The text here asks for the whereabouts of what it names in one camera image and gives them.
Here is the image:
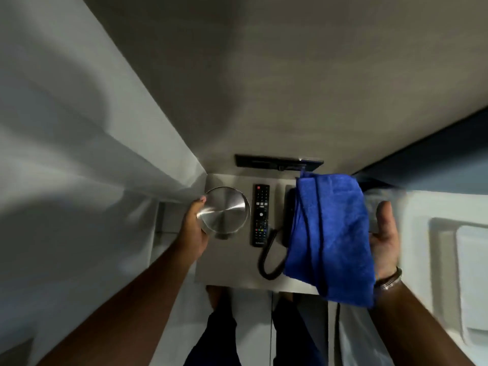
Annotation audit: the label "black wall socket panel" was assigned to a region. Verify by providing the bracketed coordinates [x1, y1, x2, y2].
[234, 154, 324, 173]

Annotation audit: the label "black cable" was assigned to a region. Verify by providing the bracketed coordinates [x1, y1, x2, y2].
[333, 301, 342, 366]

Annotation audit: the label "person's left forearm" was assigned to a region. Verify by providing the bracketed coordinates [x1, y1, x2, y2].
[36, 240, 199, 366]

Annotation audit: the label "black remote control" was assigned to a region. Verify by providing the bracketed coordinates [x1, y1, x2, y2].
[250, 184, 270, 248]

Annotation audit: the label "white pillow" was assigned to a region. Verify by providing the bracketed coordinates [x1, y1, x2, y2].
[429, 216, 488, 349]

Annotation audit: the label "round steel tray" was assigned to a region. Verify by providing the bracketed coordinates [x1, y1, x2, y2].
[197, 186, 251, 236]

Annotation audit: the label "white bed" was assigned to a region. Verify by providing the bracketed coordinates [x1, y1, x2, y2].
[337, 190, 488, 366]

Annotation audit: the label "black telephone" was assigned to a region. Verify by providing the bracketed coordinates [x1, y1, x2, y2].
[281, 188, 299, 248]

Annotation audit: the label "person's dark trousers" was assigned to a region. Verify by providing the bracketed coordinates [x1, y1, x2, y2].
[183, 289, 325, 366]

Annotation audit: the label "person's left hand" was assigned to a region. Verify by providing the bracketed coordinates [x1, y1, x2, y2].
[176, 196, 210, 258]

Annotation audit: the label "person's right hand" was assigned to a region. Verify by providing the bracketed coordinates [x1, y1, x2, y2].
[369, 201, 400, 281]

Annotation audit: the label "grey bedside table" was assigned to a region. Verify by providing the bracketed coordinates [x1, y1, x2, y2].
[194, 173, 325, 296]

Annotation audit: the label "person's right forearm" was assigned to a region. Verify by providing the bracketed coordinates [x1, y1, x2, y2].
[372, 274, 477, 366]

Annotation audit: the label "silver wrist bracelet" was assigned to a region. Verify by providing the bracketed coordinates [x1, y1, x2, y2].
[374, 267, 403, 291]

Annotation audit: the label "blue microfibre cloth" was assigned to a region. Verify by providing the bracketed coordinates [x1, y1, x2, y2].
[283, 170, 376, 309]

